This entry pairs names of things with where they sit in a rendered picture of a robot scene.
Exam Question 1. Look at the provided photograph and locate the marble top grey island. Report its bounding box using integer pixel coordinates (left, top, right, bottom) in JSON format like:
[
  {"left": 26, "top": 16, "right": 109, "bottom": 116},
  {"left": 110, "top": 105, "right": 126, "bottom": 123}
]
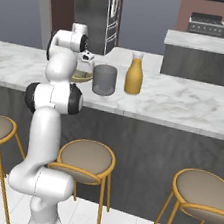
[{"left": 0, "top": 30, "right": 224, "bottom": 224}]

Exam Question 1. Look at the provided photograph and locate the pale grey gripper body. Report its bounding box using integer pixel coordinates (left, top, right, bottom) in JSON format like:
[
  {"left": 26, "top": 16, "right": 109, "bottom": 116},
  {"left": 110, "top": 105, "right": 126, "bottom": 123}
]
[{"left": 75, "top": 59, "right": 95, "bottom": 77}]

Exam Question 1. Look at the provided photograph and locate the orange juice bottle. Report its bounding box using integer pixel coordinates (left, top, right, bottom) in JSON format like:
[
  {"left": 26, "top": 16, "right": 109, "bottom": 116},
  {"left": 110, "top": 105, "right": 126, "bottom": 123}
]
[{"left": 123, "top": 50, "right": 148, "bottom": 97}]

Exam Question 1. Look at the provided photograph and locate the steel range cooker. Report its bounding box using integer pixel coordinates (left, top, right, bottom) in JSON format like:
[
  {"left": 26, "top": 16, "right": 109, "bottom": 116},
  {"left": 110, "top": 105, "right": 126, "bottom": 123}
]
[{"left": 186, "top": 11, "right": 224, "bottom": 39}]

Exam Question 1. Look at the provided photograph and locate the marble top grey counter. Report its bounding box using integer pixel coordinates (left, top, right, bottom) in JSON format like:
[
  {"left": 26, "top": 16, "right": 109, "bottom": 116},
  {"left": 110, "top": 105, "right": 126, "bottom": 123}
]
[{"left": 158, "top": 28, "right": 224, "bottom": 89}]

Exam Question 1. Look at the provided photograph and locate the stainless steel fridge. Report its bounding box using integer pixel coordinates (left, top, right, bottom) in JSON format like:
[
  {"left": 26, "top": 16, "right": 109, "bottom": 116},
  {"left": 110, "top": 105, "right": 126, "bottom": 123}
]
[{"left": 63, "top": 0, "right": 125, "bottom": 58}]

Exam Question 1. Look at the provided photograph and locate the grey glass cup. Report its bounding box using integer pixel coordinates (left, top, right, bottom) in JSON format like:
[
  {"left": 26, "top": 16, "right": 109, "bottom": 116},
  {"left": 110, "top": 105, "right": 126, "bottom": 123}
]
[{"left": 89, "top": 62, "right": 119, "bottom": 99}]

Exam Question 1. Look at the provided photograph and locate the olive rimmed ice bowl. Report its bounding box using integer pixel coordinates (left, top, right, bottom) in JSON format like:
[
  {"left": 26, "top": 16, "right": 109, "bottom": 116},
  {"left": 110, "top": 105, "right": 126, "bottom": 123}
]
[{"left": 70, "top": 67, "right": 95, "bottom": 85}]

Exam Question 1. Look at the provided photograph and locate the dark brown tall cabinet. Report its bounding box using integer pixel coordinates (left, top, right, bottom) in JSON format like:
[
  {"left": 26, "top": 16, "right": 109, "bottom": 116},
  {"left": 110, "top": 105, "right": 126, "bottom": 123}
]
[{"left": 38, "top": 0, "right": 79, "bottom": 46}]

